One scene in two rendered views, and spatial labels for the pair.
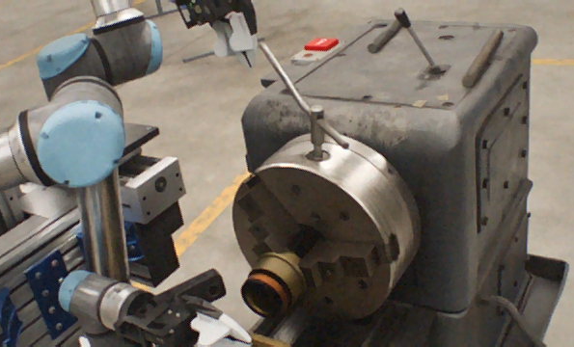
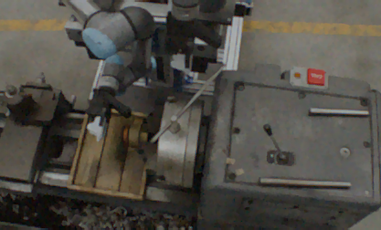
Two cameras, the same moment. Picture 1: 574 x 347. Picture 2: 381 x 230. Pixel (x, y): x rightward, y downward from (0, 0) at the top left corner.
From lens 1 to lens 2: 1.25 m
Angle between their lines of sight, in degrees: 53
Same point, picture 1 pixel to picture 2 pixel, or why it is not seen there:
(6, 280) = not seen: hidden behind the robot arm
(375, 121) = (214, 143)
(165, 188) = (203, 50)
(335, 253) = (149, 154)
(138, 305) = (104, 90)
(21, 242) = not seen: hidden behind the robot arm
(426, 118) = (216, 169)
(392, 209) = (171, 171)
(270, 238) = (144, 125)
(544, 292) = not seen: outside the picture
